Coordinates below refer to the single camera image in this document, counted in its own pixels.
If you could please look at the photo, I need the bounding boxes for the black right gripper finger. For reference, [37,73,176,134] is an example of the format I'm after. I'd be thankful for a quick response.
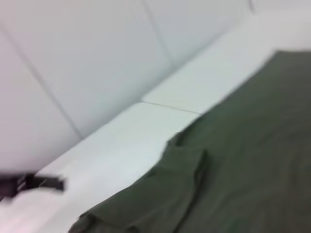
[0,173,65,199]

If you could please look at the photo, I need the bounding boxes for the dark green t-shirt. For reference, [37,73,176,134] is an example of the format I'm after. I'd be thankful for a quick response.
[69,50,311,233]

